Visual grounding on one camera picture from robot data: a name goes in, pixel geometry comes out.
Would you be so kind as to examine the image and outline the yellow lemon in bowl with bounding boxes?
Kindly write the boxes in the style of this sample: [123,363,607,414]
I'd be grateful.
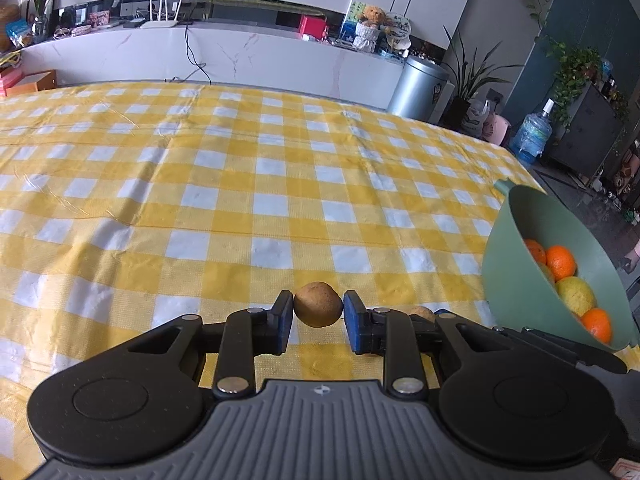
[555,276,597,316]

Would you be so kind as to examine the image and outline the climbing vine plant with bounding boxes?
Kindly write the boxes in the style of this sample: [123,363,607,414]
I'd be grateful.
[547,35,631,131]

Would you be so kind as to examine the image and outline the orange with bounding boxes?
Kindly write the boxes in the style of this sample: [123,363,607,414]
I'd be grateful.
[524,239,548,266]
[581,307,613,345]
[545,245,577,281]

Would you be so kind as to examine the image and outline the white router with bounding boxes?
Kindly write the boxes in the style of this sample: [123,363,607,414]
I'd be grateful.
[139,0,183,30]

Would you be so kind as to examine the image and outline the red and white box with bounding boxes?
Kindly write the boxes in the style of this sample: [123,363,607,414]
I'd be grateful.
[0,67,23,97]

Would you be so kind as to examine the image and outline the round hand fan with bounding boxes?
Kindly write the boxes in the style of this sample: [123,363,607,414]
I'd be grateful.
[387,12,413,51]

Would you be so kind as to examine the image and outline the white plastic bag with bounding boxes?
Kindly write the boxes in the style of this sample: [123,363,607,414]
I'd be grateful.
[460,100,493,138]

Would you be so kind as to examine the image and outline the green colander bowl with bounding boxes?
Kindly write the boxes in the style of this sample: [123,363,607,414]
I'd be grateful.
[481,179,632,352]

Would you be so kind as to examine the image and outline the green picture card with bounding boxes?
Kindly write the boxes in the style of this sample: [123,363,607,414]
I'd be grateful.
[345,0,368,41]

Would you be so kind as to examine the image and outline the dark grey cabinet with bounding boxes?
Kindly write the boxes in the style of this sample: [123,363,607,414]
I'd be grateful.
[550,82,626,178]

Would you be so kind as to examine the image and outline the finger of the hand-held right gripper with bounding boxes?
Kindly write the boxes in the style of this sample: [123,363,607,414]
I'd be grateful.
[492,326,628,375]

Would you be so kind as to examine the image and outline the teddy bear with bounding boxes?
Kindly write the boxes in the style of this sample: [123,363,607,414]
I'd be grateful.
[352,5,388,53]

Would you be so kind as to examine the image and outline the blue water jug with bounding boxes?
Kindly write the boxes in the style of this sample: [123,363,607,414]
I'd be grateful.
[509,99,556,166]

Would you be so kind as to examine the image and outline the yellow checked tablecloth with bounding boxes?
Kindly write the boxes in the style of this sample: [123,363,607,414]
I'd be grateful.
[0,81,638,480]

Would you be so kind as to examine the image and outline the white TV cabinet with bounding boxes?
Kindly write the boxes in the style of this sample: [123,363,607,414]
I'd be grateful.
[20,0,406,111]

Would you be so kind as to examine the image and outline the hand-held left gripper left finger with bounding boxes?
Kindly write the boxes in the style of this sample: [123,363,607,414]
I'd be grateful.
[127,290,294,400]

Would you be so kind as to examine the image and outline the pink pig stool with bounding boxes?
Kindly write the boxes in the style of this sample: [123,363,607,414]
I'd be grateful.
[482,112,512,147]

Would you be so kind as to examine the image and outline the green plant in glass vase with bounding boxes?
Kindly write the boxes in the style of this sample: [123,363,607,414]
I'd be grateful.
[20,0,68,41]

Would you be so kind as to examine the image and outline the orange cardboard box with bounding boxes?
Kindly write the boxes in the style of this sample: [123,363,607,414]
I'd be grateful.
[5,71,57,98]

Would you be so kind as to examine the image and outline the black cable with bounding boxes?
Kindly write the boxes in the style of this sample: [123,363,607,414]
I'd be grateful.
[165,22,211,83]

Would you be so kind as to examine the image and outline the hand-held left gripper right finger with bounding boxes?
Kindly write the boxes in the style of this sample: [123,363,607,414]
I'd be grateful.
[343,291,506,401]

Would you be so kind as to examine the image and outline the potted plant in black pot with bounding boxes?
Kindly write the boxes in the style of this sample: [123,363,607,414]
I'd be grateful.
[442,27,523,128]

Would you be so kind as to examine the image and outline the silver trash can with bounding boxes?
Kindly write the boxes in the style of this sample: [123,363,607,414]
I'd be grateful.
[386,56,451,122]

